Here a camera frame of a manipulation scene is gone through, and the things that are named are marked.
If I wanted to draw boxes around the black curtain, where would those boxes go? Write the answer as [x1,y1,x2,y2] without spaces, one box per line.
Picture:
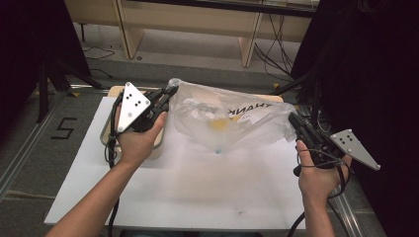
[0,0,92,139]
[290,0,419,237]

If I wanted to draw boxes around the black floor cable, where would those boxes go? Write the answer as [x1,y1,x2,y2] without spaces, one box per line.
[88,67,114,80]
[80,45,117,61]

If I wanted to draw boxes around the right hand-held gripper cable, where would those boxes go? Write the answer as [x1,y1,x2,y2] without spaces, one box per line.
[286,147,353,237]

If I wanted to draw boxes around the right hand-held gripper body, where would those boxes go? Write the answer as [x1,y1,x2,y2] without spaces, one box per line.
[304,126,381,171]

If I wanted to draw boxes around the left hand-held gripper cable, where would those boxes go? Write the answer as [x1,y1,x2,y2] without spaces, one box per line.
[104,98,123,237]

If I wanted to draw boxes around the black tripod stand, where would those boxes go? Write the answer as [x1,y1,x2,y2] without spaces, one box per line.
[271,70,322,136]
[36,57,103,124]

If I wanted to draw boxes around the bundle of black cables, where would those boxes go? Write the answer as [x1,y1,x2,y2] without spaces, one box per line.
[253,13,297,82]

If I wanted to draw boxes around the clear plastic bag yellow smiley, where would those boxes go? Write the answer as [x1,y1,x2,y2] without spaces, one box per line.
[166,77,297,155]

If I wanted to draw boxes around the person's right hand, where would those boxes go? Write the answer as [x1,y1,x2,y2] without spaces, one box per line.
[295,140,353,206]

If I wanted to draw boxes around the tangle of thin cables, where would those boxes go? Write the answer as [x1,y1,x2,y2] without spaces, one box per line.
[297,105,332,134]

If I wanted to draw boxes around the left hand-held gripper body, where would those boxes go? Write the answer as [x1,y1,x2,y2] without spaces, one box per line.
[117,82,159,133]

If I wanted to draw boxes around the light wooden desk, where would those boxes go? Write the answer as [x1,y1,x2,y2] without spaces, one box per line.
[63,0,319,68]

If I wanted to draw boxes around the hand-held gripper cable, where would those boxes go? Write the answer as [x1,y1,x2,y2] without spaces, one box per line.
[104,98,123,237]
[286,147,353,237]

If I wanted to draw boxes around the metal floor rail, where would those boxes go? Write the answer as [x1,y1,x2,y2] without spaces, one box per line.
[0,93,67,201]
[295,105,365,237]

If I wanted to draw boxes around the beige storage bin grey rim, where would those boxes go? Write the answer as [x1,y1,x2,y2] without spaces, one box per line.
[99,87,166,161]

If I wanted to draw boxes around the person's left hand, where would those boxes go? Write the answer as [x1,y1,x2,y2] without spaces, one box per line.
[115,103,167,167]

